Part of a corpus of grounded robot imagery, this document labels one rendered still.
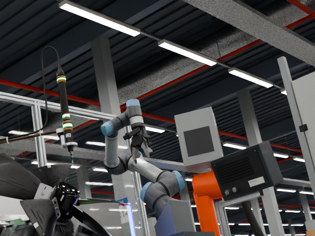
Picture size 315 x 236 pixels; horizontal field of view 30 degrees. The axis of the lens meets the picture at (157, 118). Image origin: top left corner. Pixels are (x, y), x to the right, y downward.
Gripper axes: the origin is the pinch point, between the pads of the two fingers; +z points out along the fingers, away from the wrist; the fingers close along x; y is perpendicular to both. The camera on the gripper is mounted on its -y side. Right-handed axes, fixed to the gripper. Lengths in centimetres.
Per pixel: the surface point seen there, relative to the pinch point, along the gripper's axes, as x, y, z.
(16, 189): 10, -78, 19
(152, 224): 338, 414, -62
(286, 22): 175, 711, -405
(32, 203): -9, -85, 31
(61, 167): 14.6, -44.5, 4.2
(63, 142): 2, -52, -4
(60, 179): 8, -52, 13
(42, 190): 5, -67, 20
